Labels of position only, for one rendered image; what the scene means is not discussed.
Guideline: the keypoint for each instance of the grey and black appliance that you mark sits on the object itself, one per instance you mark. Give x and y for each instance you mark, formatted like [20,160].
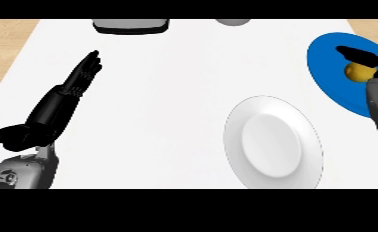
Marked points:
[130,26]

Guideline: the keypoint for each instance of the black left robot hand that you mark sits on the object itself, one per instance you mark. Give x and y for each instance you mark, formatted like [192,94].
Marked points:
[56,107]

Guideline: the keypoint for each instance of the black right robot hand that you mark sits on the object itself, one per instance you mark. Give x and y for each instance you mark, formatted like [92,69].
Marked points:
[359,56]

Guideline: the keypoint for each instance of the blue plate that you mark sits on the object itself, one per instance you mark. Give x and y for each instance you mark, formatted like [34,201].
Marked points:
[330,72]

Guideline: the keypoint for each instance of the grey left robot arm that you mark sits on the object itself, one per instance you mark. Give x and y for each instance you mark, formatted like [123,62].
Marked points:
[27,172]

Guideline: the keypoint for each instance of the yellow lemon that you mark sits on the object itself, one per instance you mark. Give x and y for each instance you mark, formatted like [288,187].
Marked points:
[358,72]

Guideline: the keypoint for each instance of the grey round object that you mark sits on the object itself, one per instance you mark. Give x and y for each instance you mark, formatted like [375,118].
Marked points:
[234,22]

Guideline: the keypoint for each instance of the white plate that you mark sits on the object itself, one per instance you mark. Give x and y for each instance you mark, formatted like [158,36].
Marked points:
[274,142]

